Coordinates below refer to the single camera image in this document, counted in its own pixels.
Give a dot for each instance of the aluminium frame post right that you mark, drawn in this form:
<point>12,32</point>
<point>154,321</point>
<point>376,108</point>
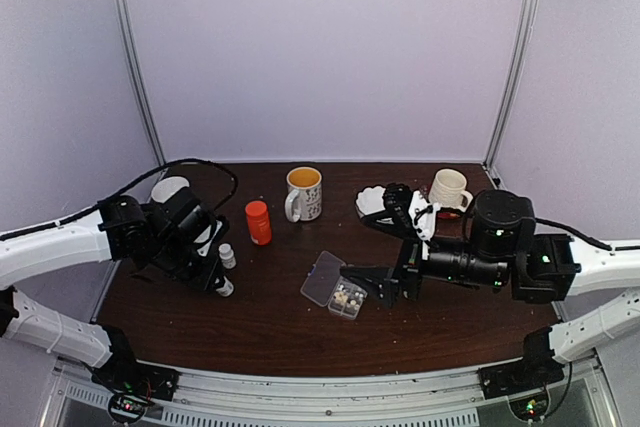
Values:
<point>523,35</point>

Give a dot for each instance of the aluminium frame post left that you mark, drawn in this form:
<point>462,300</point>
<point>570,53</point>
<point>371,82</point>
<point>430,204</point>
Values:
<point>137,81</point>

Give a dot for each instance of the orange pill bottle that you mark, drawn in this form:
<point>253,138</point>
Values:
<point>258,222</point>

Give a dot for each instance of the small white pill bottle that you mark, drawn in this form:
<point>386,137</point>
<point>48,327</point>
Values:
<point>224,287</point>

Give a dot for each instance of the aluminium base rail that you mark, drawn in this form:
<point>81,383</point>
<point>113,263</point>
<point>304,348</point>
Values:
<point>451,397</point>

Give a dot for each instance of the yellow-lined patterned mug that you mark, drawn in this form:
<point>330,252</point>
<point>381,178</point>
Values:
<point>303,202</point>

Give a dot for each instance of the red saucer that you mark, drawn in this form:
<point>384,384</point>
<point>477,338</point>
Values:
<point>446,213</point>

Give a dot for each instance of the white pills in organizer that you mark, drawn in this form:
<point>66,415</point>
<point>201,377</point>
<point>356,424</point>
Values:
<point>347,299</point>

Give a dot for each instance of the white scalloped dish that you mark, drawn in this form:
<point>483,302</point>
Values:
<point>370,201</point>

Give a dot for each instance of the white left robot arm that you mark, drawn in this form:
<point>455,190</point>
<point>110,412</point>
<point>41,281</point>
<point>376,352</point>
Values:
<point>102,234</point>

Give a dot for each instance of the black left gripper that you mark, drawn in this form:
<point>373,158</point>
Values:
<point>203,279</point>

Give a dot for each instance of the white ribbed cup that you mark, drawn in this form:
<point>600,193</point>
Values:
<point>449,190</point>

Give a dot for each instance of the white ceramic bowl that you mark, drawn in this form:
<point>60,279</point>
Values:
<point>167,187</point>

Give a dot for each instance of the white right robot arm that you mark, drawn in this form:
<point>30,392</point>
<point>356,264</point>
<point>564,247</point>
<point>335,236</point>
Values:
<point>504,244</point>

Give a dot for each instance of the clear plastic pill organizer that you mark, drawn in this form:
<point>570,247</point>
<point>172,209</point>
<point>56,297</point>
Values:
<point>324,279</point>

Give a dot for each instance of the aluminium frame post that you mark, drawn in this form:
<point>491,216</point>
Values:
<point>523,35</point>
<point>137,81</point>

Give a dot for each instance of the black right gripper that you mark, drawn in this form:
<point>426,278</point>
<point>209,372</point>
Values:
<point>408,268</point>

